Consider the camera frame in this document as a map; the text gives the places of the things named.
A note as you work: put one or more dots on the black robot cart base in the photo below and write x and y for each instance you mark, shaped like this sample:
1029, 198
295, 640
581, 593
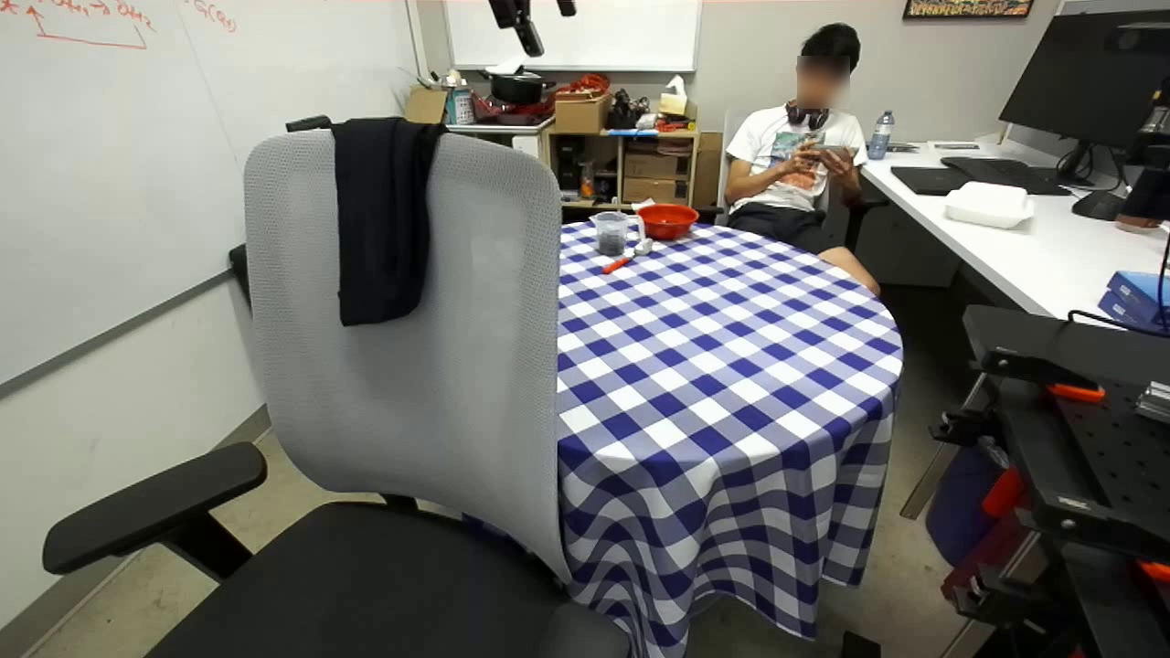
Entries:
1071, 419

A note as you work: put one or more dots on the black keyboard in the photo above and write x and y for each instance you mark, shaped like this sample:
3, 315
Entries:
979, 168

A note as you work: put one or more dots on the white plastic container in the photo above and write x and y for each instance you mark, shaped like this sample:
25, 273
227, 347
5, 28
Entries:
990, 205

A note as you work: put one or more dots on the blue box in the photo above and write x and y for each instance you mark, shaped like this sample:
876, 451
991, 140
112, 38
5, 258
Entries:
1137, 302

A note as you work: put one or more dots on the black hood garment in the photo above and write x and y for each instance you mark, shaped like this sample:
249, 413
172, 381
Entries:
383, 215

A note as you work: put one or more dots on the grey mesh office chair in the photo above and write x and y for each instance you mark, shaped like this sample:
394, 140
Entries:
430, 434

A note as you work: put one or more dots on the clear water bottle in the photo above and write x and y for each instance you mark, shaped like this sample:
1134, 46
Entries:
883, 136

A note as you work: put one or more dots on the clear glass cup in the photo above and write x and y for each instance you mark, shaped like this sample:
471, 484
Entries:
613, 231

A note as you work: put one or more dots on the red marker pen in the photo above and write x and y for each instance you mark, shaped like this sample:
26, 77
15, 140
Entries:
614, 265

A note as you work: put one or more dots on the cardboard box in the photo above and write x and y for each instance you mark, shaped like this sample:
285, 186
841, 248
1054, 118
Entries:
427, 106

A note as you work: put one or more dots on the black computer monitor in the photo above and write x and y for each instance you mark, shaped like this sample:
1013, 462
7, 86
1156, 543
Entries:
1091, 83

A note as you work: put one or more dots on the white projection whiteboard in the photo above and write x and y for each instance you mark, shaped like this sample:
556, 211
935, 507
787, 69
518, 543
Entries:
595, 38

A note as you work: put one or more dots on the wooden shelf unit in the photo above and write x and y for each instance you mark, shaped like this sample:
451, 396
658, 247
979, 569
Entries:
622, 164

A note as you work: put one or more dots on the seated person white shirt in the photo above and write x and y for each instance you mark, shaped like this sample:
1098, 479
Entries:
787, 168

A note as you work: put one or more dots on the framed picture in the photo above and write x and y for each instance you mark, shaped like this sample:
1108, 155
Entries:
968, 7

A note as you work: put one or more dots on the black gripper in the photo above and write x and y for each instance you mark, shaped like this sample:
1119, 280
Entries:
511, 13

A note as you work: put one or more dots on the blue white checkered tablecloth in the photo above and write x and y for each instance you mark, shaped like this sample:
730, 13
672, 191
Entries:
725, 419

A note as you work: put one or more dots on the red bowl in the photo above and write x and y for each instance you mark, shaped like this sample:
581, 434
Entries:
667, 222

